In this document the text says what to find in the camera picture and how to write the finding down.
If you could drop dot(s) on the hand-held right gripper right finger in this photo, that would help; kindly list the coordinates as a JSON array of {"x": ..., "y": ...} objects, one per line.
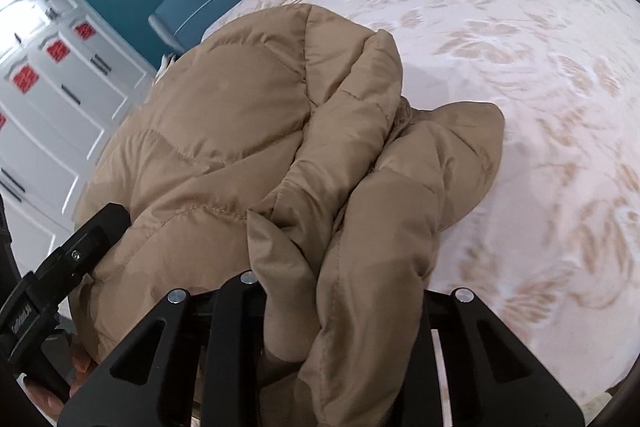
[{"x": 465, "y": 322}]

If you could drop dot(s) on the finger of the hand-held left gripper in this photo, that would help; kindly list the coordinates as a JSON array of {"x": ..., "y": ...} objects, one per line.
[{"x": 97, "y": 232}]

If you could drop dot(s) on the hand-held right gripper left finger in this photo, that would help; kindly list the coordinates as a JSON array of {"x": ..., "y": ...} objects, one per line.
[{"x": 240, "y": 307}]

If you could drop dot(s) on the tan puffer jacket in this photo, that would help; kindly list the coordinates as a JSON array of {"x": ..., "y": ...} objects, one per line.
[{"x": 240, "y": 147}]

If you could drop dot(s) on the person's left hand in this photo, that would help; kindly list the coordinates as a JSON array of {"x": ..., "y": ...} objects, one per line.
[{"x": 80, "y": 372}]

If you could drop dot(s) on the white wardrobe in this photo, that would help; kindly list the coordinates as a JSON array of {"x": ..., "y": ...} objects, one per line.
[{"x": 55, "y": 117}]

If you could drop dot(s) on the white floral bedspread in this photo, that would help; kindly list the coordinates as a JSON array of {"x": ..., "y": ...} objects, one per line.
[{"x": 500, "y": 82}]

